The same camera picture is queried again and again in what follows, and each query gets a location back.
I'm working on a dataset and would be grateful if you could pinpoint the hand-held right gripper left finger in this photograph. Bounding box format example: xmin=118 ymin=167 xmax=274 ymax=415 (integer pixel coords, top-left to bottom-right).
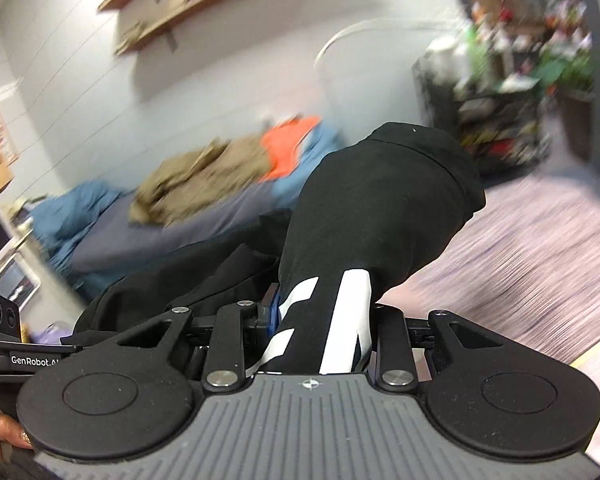
xmin=114 ymin=287 xmax=283 ymax=393

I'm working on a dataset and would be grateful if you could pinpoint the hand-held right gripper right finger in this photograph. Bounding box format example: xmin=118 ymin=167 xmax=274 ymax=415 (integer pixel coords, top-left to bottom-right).
xmin=367 ymin=302 xmax=503 ymax=392

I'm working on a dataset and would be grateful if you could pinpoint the black hoodie with white print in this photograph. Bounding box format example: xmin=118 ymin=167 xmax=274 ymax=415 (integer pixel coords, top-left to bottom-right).
xmin=72 ymin=122 xmax=487 ymax=376

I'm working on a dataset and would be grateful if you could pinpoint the person's left hand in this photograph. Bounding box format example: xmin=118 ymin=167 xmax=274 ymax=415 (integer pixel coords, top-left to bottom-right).
xmin=0 ymin=406 xmax=34 ymax=461

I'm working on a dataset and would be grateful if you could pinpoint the purple cloth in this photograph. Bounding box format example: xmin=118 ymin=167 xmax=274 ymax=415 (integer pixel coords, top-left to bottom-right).
xmin=29 ymin=326 xmax=72 ymax=345

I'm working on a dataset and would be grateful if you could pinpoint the white framed screen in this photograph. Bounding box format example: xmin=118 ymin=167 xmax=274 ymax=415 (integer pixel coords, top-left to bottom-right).
xmin=0 ymin=191 xmax=44 ymax=307

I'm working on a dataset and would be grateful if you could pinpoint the grey bed sheet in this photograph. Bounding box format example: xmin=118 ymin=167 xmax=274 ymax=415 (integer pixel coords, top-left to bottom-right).
xmin=70 ymin=175 xmax=308 ymax=283

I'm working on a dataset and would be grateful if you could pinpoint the khaki garment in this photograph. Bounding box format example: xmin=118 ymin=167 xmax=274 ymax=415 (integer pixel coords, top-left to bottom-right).
xmin=130 ymin=137 xmax=277 ymax=229

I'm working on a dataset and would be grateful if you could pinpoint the blue blanket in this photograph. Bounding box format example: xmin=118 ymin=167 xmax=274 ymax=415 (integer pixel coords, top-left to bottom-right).
xmin=31 ymin=122 xmax=343 ymax=303

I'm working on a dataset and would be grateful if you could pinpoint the lilac fuzzy blanket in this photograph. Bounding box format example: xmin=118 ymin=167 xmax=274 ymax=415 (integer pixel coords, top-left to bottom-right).
xmin=382 ymin=179 xmax=600 ymax=358

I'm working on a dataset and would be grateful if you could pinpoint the orange cloth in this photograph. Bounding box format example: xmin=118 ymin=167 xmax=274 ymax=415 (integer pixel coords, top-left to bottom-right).
xmin=259 ymin=116 xmax=324 ymax=182

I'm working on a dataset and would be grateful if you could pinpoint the white container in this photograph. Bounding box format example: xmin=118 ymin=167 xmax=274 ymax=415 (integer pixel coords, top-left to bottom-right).
xmin=424 ymin=37 xmax=472 ymax=92

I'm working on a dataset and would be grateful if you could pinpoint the brown wooden cabinet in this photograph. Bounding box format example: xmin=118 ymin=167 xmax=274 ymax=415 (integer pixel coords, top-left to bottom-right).
xmin=556 ymin=87 xmax=597 ymax=162

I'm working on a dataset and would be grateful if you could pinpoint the green bottle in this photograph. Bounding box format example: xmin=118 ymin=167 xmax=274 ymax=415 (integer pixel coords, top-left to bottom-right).
xmin=466 ymin=22 xmax=487 ymax=77

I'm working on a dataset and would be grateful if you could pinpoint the green leafy plant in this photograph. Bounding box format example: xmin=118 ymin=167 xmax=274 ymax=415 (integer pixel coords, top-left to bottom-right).
xmin=534 ymin=51 xmax=597 ymax=92

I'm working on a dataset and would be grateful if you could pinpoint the black wire shelf rack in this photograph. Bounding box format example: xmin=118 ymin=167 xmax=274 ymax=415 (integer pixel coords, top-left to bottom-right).
xmin=411 ymin=35 xmax=556 ymax=177

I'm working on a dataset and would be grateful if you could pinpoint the long wooden wall shelf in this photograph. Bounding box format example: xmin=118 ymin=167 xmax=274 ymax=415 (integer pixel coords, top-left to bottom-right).
xmin=111 ymin=0 xmax=322 ymax=56

